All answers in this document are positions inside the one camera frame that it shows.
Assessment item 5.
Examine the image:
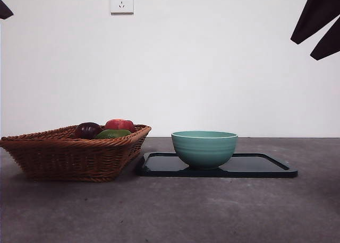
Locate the teal ribbed bowl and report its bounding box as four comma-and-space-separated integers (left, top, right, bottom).
171, 131, 239, 171

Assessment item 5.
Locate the dark purple fruit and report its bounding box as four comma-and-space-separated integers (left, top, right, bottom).
74, 122, 103, 139

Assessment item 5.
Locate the black rectangular tray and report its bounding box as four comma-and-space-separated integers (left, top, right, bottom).
135, 152, 299, 178

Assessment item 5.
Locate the red apple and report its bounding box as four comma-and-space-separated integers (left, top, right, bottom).
105, 118, 135, 133

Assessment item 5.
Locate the brown wicker basket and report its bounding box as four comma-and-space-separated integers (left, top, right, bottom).
0, 124, 152, 183

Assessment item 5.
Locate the green fruit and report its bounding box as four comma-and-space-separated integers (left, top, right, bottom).
95, 129, 133, 140

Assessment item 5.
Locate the white wall socket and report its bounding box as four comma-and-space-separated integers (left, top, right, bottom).
110, 0, 134, 15

